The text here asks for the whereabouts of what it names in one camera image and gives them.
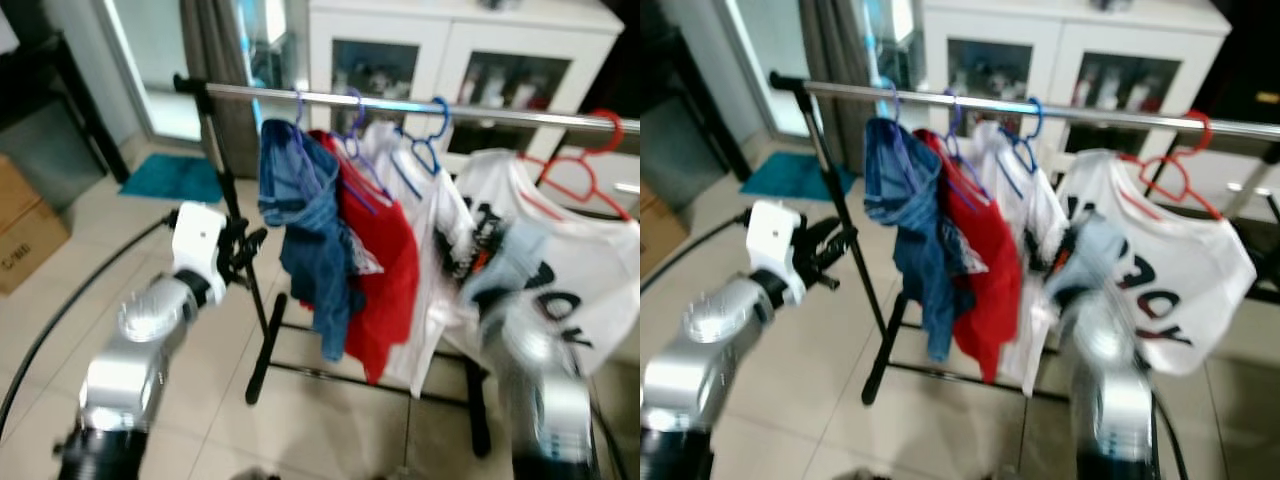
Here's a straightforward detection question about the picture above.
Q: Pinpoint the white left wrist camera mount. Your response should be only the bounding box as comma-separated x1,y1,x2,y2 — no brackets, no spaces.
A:
170,202,230,303
745,199,805,307

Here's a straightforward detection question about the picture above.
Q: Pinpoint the white t-shirt black print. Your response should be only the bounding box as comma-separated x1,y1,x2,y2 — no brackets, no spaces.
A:
445,148,641,377
1054,148,1259,377

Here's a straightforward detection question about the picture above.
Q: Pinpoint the blue clothes hanger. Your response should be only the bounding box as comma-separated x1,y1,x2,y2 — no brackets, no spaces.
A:
393,96,453,199
995,96,1047,199

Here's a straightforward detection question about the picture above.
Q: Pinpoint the purple clothes hanger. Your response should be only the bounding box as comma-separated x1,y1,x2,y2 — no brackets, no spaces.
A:
335,90,396,216
866,84,926,191
262,88,331,191
938,88,996,213

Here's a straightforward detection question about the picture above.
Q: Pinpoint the blue denim garment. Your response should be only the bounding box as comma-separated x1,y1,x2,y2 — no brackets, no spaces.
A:
864,117,967,363
258,118,366,363

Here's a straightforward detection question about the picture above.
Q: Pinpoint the white glass door cabinet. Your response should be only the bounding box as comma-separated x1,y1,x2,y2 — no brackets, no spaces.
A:
305,0,641,216
918,0,1280,216

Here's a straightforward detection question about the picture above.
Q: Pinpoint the red clothes hanger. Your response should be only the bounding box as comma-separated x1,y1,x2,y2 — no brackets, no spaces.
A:
518,109,634,222
1118,107,1227,222

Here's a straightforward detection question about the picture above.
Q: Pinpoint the grey curtain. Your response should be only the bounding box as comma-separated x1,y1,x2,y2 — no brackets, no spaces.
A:
180,0,263,151
798,0,883,147

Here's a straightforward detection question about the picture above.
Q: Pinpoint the teal floor mat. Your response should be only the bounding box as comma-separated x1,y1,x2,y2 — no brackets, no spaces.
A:
739,151,847,202
119,152,224,205

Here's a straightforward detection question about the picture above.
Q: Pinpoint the plain white t-shirt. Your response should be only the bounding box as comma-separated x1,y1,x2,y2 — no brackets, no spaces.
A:
970,120,1072,397
360,120,477,399

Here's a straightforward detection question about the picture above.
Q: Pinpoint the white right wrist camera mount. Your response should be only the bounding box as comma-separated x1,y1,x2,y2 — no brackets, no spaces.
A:
465,222,549,306
1062,213,1127,296

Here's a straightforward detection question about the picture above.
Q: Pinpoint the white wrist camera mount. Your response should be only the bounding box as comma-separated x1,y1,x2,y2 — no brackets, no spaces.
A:
1062,213,1127,296
170,202,230,303
465,222,549,306
745,199,805,307

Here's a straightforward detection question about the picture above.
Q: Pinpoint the white framed glass door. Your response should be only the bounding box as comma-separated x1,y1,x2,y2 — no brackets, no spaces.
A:
700,0,813,141
98,0,203,143

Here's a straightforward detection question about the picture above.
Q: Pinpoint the brown cardboard box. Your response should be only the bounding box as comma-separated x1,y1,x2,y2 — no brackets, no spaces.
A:
640,184,692,278
0,154,71,297

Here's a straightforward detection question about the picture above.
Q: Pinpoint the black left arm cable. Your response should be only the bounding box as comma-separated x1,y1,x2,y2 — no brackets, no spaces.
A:
640,208,753,297
0,212,179,441

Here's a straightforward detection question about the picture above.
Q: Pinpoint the dark cabinet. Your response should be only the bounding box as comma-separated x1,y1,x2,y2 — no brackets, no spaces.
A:
0,33,132,212
640,28,752,187

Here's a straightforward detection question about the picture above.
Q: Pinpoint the red t-shirt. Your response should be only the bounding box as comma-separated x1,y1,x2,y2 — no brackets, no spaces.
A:
308,130,421,386
914,129,1022,385

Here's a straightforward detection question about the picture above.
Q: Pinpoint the black clothes rack silver rail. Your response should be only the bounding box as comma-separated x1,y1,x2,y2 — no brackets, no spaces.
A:
768,70,1280,406
172,73,641,459

